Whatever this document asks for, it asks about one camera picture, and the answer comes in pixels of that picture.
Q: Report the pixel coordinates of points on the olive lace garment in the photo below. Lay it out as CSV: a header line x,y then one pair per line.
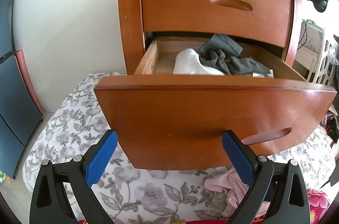
x,y
218,204

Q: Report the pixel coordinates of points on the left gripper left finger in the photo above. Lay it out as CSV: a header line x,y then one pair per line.
x,y
50,203

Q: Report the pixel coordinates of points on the wooden drawer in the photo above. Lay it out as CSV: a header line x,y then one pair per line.
x,y
263,20
166,121

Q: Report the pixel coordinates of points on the red floral blanket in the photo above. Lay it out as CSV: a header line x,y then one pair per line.
x,y
318,202

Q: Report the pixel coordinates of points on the pile of colourful items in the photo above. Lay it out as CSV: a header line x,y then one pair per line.
x,y
329,122

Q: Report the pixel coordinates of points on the dark blue wardrobe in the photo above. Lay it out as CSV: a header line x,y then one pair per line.
x,y
19,113

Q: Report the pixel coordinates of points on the grey garment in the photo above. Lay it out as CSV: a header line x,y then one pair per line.
x,y
223,53

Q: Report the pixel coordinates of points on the grey floral white mattress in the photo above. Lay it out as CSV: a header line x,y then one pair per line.
x,y
129,195

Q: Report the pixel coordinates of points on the pink garment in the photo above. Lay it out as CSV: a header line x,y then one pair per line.
x,y
231,183

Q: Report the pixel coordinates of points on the white side shelf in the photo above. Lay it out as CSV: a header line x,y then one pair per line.
x,y
317,52

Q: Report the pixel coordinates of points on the pink board by wardrobe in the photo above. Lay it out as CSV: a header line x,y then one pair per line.
x,y
26,78

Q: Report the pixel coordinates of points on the white garment in drawer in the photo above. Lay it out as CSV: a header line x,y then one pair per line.
x,y
188,62

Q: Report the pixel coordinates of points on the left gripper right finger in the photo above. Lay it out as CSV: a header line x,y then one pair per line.
x,y
282,185

